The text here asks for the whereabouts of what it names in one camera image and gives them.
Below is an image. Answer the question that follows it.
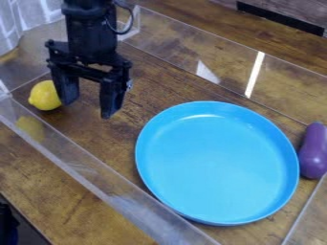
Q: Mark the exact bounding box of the yellow lemon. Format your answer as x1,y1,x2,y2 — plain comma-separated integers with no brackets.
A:
28,80,61,111

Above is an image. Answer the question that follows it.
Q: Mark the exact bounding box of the dark object at table edge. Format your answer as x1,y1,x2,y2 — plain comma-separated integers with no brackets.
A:
0,202,18,245

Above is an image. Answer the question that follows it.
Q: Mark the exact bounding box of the clear acrylic enclosure wall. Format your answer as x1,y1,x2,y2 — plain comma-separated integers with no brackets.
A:
0,0,327,245

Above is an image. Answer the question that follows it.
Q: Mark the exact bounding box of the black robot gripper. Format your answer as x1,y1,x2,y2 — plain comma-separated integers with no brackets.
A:
44,6,133,119

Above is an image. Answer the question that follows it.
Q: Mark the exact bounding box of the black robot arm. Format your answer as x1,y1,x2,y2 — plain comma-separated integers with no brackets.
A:
44,0,133,119

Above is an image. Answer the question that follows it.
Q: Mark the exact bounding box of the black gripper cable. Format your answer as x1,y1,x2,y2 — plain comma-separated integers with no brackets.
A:
104,1,134,35

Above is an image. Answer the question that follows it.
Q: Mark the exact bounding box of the purple toy eggplant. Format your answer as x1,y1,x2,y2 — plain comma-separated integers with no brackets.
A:
297,122,327,179

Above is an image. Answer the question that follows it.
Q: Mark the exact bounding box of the black baseboard strip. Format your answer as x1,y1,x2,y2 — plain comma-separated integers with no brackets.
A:
236,1,324,36

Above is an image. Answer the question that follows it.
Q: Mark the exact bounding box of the blue round tray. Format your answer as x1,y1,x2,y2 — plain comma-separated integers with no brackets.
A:
134,101,299,226

